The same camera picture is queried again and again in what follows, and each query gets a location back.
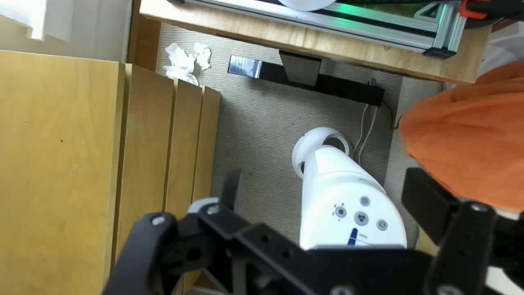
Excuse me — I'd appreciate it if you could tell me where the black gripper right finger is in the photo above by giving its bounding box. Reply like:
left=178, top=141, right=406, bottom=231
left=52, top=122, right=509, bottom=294
left=401, top=166, right=524, bottom=295

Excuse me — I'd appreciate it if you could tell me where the white curtain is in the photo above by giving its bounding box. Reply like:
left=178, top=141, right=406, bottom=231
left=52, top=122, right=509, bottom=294
left=0, top=0, right=133, bottom=63

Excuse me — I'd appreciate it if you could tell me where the black power strip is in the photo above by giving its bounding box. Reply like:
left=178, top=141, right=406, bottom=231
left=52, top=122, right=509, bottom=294
left=226, top=49, right=386, bottom=108

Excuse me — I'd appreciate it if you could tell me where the aluminium profile frame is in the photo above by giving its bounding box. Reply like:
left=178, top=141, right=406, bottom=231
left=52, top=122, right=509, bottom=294
left=178, top=0, right=468, bottom=59

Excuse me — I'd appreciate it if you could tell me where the white power cable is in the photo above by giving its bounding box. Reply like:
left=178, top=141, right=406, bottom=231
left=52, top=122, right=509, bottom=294
left=352, top=104, right=381, bottom=161

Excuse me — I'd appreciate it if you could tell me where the orange cloth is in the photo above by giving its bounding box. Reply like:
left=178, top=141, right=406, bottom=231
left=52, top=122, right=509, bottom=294
left=398, top=59, right=524, bottom=215

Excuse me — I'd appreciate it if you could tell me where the white patterned bedding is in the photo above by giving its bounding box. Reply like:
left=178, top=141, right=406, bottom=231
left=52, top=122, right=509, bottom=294
left=478, top=20, right=524, bottom=86

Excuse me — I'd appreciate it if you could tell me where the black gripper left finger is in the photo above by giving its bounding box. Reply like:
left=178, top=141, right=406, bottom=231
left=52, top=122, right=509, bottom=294
left=101, top=169, right=285, bottom=295

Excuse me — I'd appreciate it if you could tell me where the crumpled white paper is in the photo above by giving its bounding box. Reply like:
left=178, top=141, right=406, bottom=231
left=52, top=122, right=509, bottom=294
left=160, top=41, right=214, bottom=87

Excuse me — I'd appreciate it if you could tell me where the light wooden cabinet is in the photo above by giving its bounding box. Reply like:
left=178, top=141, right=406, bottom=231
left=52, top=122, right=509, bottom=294
left=0, top=48, right=223, bottom=295

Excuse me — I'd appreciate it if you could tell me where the red black clamp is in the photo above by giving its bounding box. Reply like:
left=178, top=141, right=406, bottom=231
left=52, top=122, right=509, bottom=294
left=457, top=0, right=524, bottom=23

